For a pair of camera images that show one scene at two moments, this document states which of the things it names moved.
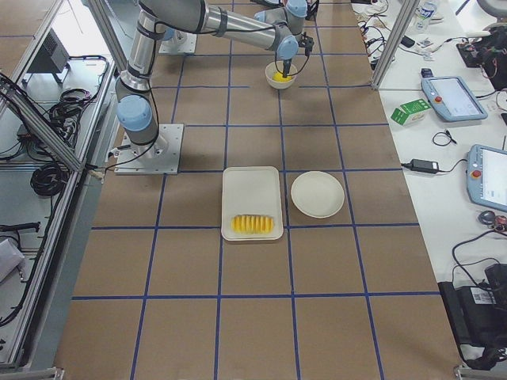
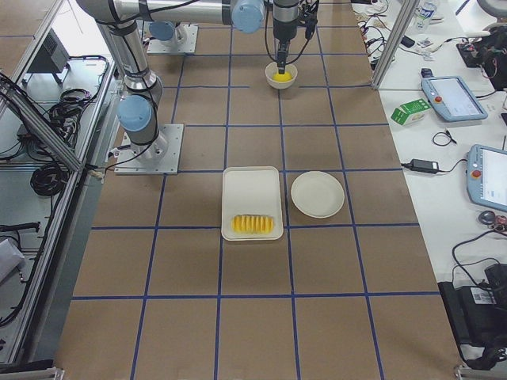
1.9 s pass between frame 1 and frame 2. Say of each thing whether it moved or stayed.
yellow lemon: stayed
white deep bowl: stayed
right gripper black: moved
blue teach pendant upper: stayed
